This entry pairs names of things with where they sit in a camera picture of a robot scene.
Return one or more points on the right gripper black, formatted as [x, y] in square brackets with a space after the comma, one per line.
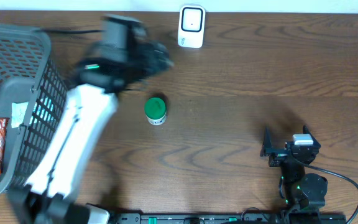
[267, 149]

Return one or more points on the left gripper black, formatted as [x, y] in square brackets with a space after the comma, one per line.
[155, 58]

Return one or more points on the mint green wet wipes pack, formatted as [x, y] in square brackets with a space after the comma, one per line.
[19, 109]

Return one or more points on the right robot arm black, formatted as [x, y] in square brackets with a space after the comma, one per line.
[302, 192]

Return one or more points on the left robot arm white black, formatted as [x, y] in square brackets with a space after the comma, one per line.
[49, 194]

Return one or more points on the green lid white jar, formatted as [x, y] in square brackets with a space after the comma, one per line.
[155, 110]

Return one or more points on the grey plastic shopping basket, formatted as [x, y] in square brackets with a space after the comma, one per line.
[27, 73]

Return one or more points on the black mounting rail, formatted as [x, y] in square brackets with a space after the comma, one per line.
[252, 217]

